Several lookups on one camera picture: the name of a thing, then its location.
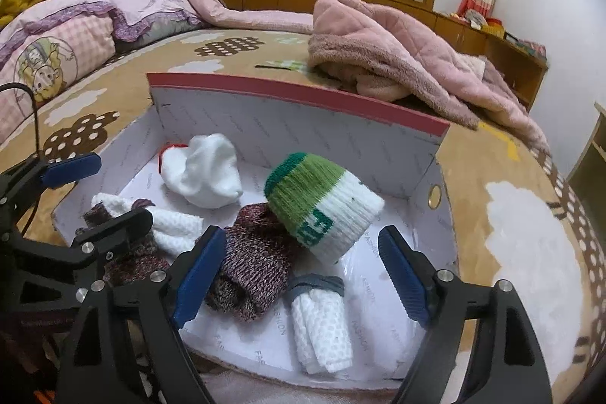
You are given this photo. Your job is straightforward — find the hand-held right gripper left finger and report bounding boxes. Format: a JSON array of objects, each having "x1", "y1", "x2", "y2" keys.
[{"x1": 56, "y1": 225, "x2": 228, "y2": 404}]

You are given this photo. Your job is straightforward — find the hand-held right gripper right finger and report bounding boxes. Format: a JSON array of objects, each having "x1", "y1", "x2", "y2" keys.
[{"x1": 377, "y1": 225, "x2": 554, "y2": 404}]

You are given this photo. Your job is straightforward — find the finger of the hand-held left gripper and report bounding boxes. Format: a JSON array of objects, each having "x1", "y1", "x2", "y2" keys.
[
  {"x1": 0, "y1": 152, "x2": 102, "y2": 215},
  {"x1": 9, "y1": 209, "x2": 155, "y2": 301}
]

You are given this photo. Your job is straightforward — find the maroon knit sock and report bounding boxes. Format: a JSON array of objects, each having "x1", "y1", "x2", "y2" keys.
[
  {"x1": 83, "y1": 203, "x2": 172, "y2": 287},
  {"x1": 203, "y1": 203, "x2": 304, "y2": 323}
]

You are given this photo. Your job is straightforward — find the white sock red trim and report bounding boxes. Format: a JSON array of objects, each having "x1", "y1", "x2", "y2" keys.
[{"x1": 158, "y1": 133, "x2": 244, "y2": 210}]

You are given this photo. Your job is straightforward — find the white waffle cloth grey band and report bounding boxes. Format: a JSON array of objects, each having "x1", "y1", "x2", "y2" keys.
[{"x1": 286, "y1": 274, "x2": 354, "y2": 375}]

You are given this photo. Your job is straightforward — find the green white striped sock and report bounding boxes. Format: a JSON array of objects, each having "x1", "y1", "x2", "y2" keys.
[{"x1": 264, "y1": 153, "x2": 386, "y2": 266}]

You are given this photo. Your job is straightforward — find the red cardboard shoebox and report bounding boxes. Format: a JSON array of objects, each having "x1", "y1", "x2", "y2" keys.
[{"x1": 51, "y1": 73, "x2": 459, "y2": 390}]

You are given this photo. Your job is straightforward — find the pink cartoon pillow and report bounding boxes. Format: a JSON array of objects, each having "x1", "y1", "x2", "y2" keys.
[{"x1": 0, "y1": 0, "x2": 119, "y2": 144}]

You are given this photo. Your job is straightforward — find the purple floral pillow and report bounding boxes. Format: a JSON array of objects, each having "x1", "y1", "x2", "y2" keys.
[{"x1": 104, "y1": 0, "x2": 209, "y2": 50}]

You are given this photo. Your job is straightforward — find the light wooden shelf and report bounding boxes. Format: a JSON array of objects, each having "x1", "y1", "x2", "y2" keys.
[{"x1": 565, "y1": 101, "x2": 606, "y2": 201}]

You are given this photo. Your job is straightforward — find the pink long bolster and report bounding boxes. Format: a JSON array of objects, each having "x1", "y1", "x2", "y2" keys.
[{"x1": 184, "y1": 0, "x2": 315, "y2": 34}]

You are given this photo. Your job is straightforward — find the pink patterned box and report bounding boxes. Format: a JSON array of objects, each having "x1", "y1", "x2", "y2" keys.
[{"x1": 514, "y1": 39, "x2": 547, "y2": 59}]

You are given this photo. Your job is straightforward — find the yellow red box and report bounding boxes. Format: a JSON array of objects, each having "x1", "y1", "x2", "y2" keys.
[{"x1": 480, "y1": 17, "x2": 505, "y2": 38}]

